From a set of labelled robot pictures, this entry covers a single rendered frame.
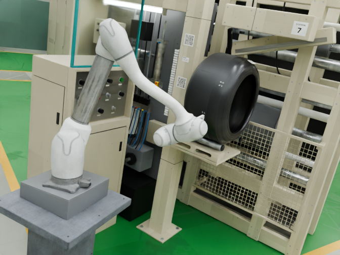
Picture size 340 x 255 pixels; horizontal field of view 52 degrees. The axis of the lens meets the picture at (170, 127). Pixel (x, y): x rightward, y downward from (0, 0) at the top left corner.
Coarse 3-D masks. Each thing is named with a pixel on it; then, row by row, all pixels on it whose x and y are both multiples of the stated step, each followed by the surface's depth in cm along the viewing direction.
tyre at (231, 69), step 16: (208, 64) 214; (224, 64) 210; (240, 64) 210; (192, 80) 214; (208, 80) 208; (224, 80) 204; (240, 80) 209; (256, 80) 231; (192, 96) 212; (208, 96) 206; (224, 96) 203; (240, 96) 254; (256, 96) 240; (192, 112) 215; (208, 112) 208; (224, 112) 206; (240, 112) 253; (208, 128) 214; (224, 128) 213; (240, 128) 238
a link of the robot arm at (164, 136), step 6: (162, 126) 182; (168, 126) 179; (156, 132) 178; (162, 132) 177; (168, 132) 177; (156, 138) 178; (162, 138) 176; (168, 138) 177; (174, 138) 176; (156, 144) 180; (162, 144) 177; (168, 144) 179
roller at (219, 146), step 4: (196, 140) 231; (200, 140) 229; (204, 140) 228; (208, 140) 227; (204, 144) 229; (208, 144) 226; (212, 144) 224; (216, 144) 223; (220, 144) 222; (216, 148) 223; (220, 148) 222
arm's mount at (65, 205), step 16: (48, 176) 184; (96, 176) 190; (32, 192) 172; (48, 192) 167; (64, 192) 168; (80, 192) 170; (96, 192) 181; (48, 208) 169; (64, 208) 164; (80, 208) 172
